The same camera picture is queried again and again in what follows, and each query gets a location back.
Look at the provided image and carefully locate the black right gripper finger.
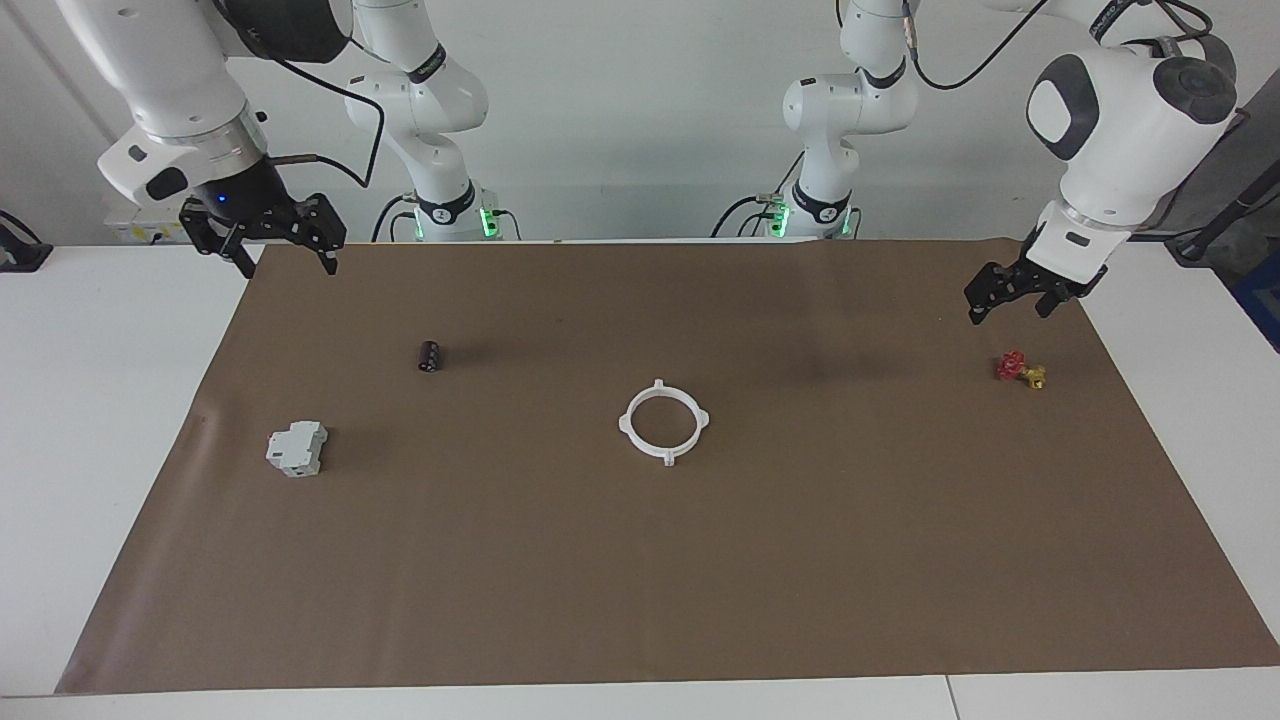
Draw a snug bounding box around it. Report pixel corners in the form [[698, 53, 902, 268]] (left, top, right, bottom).
[[214, 234, 258, 281], [311, 224, 349, 277]]

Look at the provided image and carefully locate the white half pipe clamp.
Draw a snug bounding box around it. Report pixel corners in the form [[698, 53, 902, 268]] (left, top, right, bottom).
[[655, 378, 712, 468], [617, 378, 671, 468]]

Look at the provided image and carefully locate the black tripod stand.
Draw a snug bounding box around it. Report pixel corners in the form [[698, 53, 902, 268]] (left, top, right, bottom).
[[1165, 185, 1280, 266]]

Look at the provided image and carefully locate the white circuit breaker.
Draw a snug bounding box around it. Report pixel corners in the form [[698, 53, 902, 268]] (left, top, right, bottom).
[[265, 420, 329, 478]]

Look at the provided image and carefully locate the blue crate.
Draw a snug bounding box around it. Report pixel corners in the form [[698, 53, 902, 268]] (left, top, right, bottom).
[[1230, 250, 1280, 351]]

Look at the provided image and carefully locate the black table clamp stand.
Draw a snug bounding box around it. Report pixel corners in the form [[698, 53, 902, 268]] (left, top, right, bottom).
[[0, 210, 53, 273]]

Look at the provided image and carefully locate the dark grey panel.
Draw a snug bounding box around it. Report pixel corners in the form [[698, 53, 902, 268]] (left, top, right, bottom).
[[1170, 70, 1280, 241]]

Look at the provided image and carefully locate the brown paper table mat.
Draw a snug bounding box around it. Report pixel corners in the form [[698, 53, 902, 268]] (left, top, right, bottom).
[[55, 240, 1280, 694]]

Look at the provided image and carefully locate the black base cable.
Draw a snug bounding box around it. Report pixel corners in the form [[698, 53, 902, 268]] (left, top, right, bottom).
[[711, 190, 791, 239], [370, 193, 419, 243]]

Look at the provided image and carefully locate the red-handled brass valve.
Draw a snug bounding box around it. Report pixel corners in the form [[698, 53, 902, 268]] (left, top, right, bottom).
[[996, 350, 1048, 390]]

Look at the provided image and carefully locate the white wall power box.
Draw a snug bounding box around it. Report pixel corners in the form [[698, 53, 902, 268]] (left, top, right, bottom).
[[103, 205, 201, 244]]

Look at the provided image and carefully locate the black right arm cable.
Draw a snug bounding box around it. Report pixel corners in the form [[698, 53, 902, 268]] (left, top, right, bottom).
[[255, 55, 387, 191]]

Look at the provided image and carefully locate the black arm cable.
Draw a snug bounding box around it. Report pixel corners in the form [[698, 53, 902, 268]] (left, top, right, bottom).
[[900, 0, 1216, 93], [255, 55, 387, 191]]

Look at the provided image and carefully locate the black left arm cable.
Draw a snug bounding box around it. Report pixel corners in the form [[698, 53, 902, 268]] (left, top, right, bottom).
[[900, 0, 1216, 93]]

